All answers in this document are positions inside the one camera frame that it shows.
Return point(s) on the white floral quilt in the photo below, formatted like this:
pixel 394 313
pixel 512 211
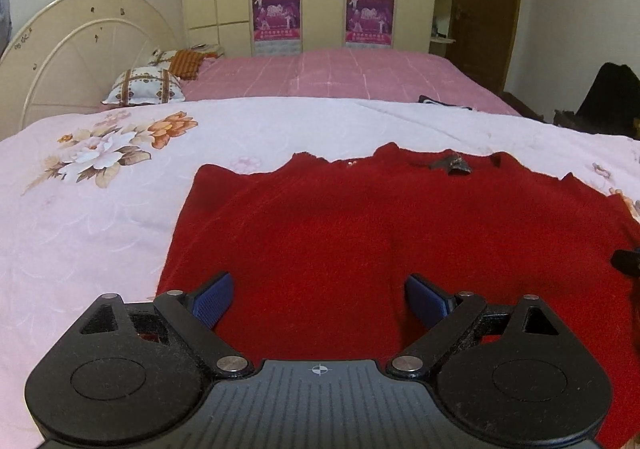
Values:
pixel 100 209

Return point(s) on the red beaded sweater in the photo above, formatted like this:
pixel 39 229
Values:
pixel 325 229

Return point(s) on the cream round headboard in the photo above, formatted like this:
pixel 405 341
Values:
pixel 65 44

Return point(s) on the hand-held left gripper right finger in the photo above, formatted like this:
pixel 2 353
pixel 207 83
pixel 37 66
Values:
pixel 426 300

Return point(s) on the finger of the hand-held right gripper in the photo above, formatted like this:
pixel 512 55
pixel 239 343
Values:
pixel 627 261

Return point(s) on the pink bed sheet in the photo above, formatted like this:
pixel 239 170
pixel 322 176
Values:
pixel 340 76

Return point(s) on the purple wall poster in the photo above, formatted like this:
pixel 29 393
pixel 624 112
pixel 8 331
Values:
pixel 370 16
pixel 276 14

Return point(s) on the orange striped pillow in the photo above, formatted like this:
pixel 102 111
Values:
pixel 185 64

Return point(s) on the black garment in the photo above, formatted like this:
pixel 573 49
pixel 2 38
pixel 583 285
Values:
pixel 612 96

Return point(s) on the brown wooden door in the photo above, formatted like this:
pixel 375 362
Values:
pixel 487 9

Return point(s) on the blue grey curtain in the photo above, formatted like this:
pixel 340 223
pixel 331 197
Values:
pixel 4 4

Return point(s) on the black white striped cloth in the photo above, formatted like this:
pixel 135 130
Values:
pixel 442 102

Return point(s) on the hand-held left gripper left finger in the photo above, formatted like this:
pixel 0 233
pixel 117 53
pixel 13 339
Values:
pixel 215 300

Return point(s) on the brown patterned white pillow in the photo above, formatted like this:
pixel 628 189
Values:
pixel 142 86

